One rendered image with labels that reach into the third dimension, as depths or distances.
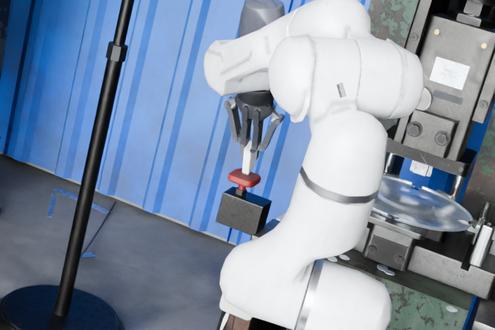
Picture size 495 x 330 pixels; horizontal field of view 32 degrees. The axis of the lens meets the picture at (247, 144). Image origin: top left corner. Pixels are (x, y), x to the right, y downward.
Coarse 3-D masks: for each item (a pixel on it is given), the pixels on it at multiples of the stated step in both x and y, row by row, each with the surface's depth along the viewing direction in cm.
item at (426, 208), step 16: (384, 176) 199; (384, 192) 186; (400, 192) 189; (416, 192) 194; (432, 192) 197; (384, 208) 177; (400, 208) 179; (416, 208) 180; (432, 208) 183; (448, 208) 188; (464, 208) 189; (416, 224) 171; (432, 224) 175; (448, 224) 178; (464, 224) 181
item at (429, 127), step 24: (432, 24) 181; (456, 24) 179; (480, 24) 182; (432, 48) 182; (456, 48) 180; (480, 48) 179; (432, 72) 183; (456, 72) 181; (480, 72) 179; (432, 96) 184; (456, 96) 182; (408, 120) 184; (432, 120) 182; (456, 120) 183; (408, 144) 184; (432, 144) 182; (456, 144) 184
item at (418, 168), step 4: (412, 164) 194; (416, 164) 193; (420, 164) 193; (424, 164) 193; (412, 168) 195; (416, 168) 194; (420, 168) 193; (424, 168) 193; (432, 168) 193; (416, 172) 194; (420, 172) 193; (424, 172) 193; (428, 172) 194; (428, 176) 194
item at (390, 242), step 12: (372, 216) 171; (384, 216) 173; (372, 228) 184; (384, 228) 183; (396, 228) 169; (408, 228) 169; (420, 228) 171; (372, 240) 184; (384, 240) 183; (396, 240) 182; (408, 240) 181; (372, 252) 183; (384, 252) 184; (396, 252) 183; (408, 252) 182; (396, 264) 183; (408, 264) 183
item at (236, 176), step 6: (228, 174) 184; (234, 174) 184; (240, 174) 185; (252, 174) 187; (234, 180) 183; (240, 180) 183; (246, 180) 182; (252, 180) 183; (258, 180) 186; (240, 186) 186; (246, 186) 183; (252, 186) 183
